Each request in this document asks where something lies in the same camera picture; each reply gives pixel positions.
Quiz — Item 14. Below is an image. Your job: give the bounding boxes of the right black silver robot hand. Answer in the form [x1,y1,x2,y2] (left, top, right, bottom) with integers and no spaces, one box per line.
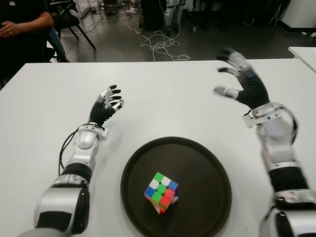
[212,47,271,110]

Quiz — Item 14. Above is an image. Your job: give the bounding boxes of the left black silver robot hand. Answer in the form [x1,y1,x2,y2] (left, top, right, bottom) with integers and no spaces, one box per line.
[89,84,125,128]

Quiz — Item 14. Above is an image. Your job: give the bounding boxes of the multicoloured Rubik's cube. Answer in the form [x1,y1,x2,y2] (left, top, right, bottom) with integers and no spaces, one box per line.
[144,172,180,216]

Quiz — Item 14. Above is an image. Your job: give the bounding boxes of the dark brown round plate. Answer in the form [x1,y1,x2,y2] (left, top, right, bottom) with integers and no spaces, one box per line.
[120,136,233,237]

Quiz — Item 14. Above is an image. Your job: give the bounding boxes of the white side table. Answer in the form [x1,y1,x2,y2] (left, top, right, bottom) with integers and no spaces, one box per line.
[288,46,316,72]

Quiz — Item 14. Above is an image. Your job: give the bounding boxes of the white cabinet with black base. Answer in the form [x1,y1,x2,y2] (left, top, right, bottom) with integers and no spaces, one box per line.
[281,0,316,32]

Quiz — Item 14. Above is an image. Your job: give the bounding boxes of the black chair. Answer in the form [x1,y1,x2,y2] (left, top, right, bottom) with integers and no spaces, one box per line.
[50,0,96,62]

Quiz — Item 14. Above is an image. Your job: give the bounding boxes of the seated person in black shirt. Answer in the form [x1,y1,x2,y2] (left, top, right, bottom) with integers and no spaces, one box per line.
[0,0,69,82]

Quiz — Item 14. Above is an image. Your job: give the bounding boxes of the white humanoid robot in background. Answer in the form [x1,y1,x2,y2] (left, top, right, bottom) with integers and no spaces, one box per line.
[164,0,185,33]

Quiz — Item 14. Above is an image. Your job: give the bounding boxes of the white glass display cabinet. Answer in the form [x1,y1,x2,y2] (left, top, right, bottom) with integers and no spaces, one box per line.
[74,0,91,18]

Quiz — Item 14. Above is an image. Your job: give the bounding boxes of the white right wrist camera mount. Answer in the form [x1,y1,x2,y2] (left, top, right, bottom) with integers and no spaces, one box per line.
[241,102,284,129]

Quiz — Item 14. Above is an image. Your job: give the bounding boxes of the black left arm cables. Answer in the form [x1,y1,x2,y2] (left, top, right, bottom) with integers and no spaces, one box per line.
[58,129,81,176]

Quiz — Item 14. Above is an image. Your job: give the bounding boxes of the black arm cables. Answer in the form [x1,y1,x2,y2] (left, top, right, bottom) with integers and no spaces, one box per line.
[278,105,301,146]
[58,129,81,176]

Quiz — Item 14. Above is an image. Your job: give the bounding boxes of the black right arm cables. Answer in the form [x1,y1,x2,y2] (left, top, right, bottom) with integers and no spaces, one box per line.
[278,105,301,146]

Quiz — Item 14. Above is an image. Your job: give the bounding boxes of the white tangled floor cable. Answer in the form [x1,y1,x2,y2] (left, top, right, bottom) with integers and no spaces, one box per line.
[125,21,191,62]

